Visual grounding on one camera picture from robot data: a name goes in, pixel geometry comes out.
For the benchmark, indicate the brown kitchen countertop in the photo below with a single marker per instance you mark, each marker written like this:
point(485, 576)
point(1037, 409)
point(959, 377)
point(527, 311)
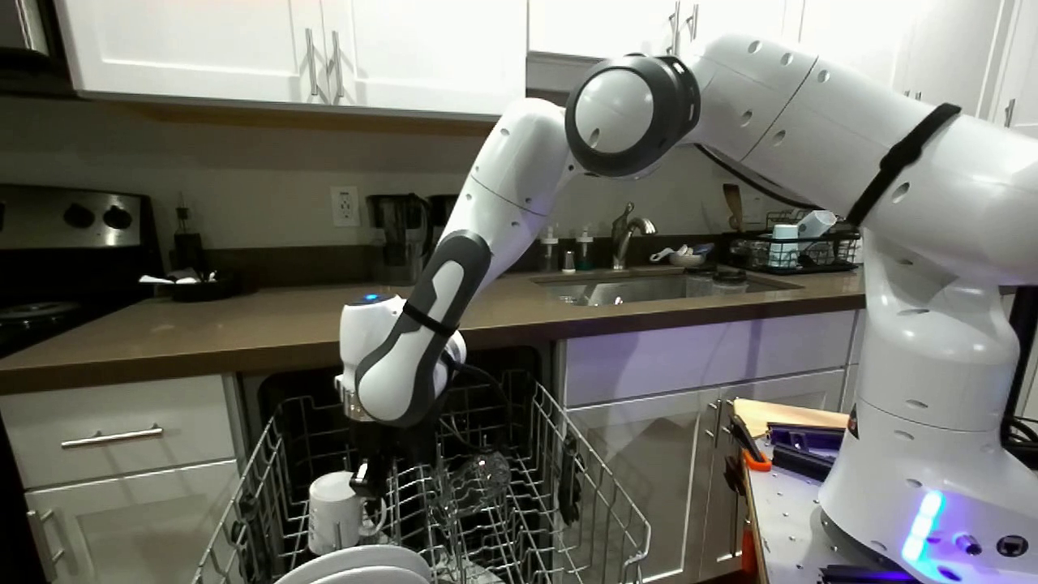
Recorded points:
point(132, 336)

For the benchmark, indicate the wooden board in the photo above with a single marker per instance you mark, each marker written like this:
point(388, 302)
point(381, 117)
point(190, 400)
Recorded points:
point(799, 415)

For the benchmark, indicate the black stainless stove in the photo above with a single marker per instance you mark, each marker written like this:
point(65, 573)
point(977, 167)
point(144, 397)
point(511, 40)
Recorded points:
point(75, 217)

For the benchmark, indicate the black tray with white items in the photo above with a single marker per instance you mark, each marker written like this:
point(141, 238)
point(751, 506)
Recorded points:
point(205, 290)

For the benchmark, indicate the white wall outlet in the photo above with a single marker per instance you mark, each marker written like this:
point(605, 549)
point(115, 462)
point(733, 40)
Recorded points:
point(344, 205)

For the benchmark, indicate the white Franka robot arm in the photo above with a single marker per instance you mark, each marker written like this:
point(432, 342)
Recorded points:
point(942, 359)

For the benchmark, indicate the white dinner plate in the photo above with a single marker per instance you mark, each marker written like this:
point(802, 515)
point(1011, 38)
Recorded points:
point(357, 552)
point(368, 576)

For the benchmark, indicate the black dish drying rack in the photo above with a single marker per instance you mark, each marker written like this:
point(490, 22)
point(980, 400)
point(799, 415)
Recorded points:
point(789, 254)

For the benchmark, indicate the open stainless dishwasher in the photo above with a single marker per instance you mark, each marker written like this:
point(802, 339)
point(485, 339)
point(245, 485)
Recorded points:
point(303, 385)

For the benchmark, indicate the black plastic rack attachment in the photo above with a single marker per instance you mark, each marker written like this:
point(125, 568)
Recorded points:
point(570, 488)

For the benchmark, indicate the grey sink cabinet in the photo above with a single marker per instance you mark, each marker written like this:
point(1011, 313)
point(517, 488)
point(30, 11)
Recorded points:
point(651, 369)

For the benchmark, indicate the dark bottle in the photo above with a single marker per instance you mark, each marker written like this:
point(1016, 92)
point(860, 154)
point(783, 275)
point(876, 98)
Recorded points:
point(186, 245)

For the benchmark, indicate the stainless kitchen sink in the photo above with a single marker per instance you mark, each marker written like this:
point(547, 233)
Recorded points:
point(651, 290)

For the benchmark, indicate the grey drawer cabinet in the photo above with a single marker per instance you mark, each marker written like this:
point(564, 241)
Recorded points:
point(132, 506)

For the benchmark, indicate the chrome faucet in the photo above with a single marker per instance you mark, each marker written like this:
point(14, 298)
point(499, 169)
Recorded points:
point(620, 233)

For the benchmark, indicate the black coffee maker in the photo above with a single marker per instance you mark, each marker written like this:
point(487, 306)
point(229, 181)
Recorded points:
point(392, 228)

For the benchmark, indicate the black clamp parts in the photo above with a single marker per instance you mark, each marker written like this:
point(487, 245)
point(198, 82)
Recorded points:
point(805, 448)

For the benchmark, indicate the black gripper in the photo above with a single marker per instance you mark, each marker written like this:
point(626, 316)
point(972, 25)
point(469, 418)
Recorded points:
point(391, 448)

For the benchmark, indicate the white mug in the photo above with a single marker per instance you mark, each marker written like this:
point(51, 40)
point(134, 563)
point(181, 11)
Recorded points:
point(330, 515)

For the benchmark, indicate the orange black hand tool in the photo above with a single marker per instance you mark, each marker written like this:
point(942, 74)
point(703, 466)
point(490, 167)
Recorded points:
point(755, 459)

